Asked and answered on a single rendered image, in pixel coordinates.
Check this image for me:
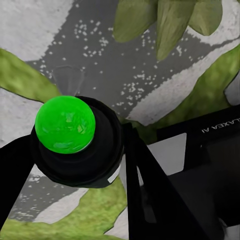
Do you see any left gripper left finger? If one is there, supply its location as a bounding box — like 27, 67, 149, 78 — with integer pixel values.
0, 134, 35, 231

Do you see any insectifuge atomizer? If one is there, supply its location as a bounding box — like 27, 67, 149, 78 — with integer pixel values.
29, 65, 125, 189

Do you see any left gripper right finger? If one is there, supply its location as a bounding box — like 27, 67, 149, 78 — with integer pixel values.
124, 133, 210, 240

